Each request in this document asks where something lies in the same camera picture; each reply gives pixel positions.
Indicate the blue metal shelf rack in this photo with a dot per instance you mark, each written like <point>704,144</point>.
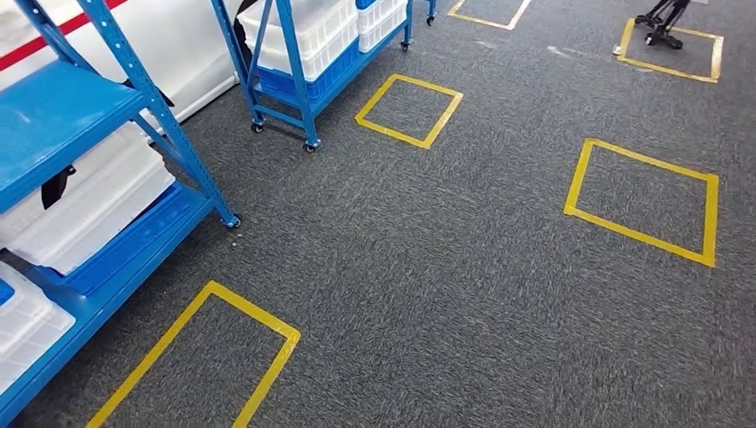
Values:
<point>53,112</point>

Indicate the blue rack on casters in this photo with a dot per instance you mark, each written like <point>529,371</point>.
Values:
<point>295,88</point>

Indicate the white plastic crate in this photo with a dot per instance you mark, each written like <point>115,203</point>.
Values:
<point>88,177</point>
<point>331,59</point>
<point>307,23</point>
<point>378,12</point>
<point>23,325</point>
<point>384,32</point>
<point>100,224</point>

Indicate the yellow floor tape square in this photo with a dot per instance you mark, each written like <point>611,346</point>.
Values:
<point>576,177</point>

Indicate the white car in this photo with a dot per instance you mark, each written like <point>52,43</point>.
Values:
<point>177,47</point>

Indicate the black tripod stand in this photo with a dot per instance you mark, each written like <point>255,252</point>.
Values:
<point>664,20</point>

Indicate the red barrier belt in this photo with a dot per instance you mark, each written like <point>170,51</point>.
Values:
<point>35,42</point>

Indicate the black bracket behind shelf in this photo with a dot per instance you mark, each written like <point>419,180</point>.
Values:
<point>56,186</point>

